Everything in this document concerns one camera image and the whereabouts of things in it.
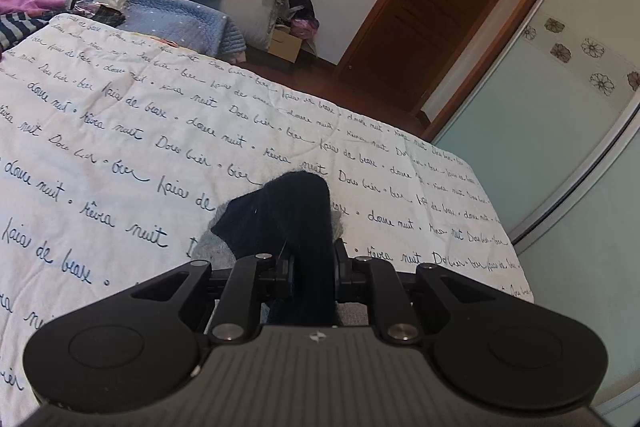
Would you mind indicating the cardboard box on floor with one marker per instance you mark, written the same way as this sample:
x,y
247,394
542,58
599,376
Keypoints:
x,y
285,46

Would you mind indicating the light blue quilted blanket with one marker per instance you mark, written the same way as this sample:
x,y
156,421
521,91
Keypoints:
x,y
179,24

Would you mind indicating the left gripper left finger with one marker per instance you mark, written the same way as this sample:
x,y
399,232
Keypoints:
x,y
284,268

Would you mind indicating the frosted glass sliding wardrobe door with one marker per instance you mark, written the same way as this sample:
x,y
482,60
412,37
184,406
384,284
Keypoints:
x,y
552,132

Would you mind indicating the brown wooden door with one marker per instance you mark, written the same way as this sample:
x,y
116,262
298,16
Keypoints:
x,y
440,1

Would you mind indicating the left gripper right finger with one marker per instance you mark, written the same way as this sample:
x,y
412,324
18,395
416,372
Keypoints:
x,y
342,270

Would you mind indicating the grey and navy knit sweater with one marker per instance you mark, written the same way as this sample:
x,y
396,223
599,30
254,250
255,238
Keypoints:
x,y
290,215

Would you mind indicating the white quilt with script print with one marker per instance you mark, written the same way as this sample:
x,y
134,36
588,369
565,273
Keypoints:
x,y
117,149

